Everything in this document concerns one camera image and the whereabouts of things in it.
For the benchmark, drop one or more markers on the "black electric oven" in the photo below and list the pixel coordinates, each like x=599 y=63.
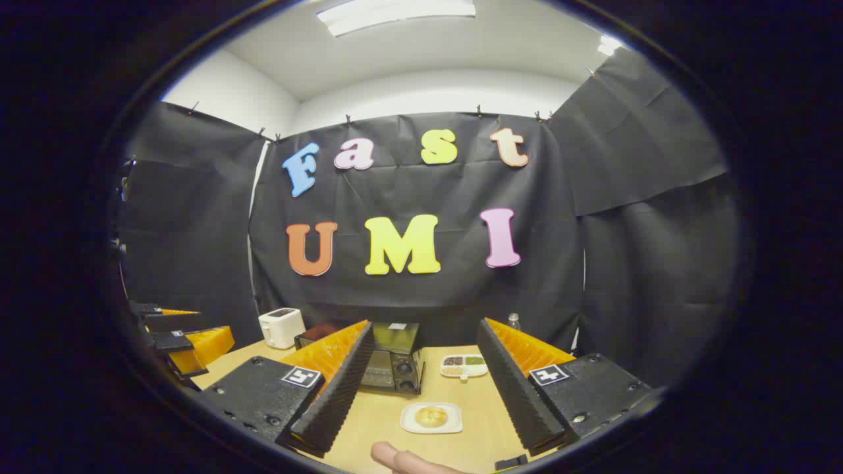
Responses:
x=398 y=368

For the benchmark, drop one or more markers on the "white toaster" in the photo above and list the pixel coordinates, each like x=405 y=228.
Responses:
x=280 y=329

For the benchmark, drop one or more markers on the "white divided dish with beans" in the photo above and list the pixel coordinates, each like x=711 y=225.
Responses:
x=464 y=368

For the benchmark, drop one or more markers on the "dark reddish flat appliance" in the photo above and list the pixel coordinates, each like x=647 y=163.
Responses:
x=316 y=332

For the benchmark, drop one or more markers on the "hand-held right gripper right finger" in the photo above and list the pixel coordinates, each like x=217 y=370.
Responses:
x=514 y=395

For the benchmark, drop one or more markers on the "long ceiling light panel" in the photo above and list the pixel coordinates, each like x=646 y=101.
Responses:
x=395 y=13

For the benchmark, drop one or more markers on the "clear plastic water bottle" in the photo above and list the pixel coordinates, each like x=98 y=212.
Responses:
x=514 y=322

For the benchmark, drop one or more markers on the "round golden bread bun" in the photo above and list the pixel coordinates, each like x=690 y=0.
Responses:
x=431 y=416

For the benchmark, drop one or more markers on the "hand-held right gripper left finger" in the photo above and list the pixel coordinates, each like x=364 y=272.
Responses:
x=336 y=401

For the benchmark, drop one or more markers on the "white square plate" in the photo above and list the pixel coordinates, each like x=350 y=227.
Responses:
x=454 y=421

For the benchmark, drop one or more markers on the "small ceiling light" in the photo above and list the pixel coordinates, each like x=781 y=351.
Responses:
x=609 y=45

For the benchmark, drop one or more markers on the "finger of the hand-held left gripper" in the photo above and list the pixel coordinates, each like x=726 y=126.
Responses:
x=204 y=345
x=174 y=321

